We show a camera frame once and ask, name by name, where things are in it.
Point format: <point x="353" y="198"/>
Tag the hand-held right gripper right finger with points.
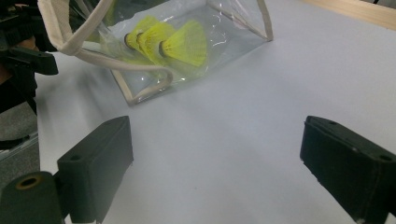
<point x="351" y="168"/>

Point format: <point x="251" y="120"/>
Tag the aluminium floor rail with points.
<point x="15" y="149"/>

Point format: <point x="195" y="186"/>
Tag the transparent bag with beige trim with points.
<point x="218" y="37"/>

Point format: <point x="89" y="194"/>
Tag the white table board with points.
<point x="249" y="124"/>

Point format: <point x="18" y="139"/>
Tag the yellow shuttlecock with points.
<point x="186" y="43"/>
<point x="155" y="35"/>
<point x="144" y="25"/>

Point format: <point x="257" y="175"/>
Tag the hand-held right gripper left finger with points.
<point x="93" y="168"/>

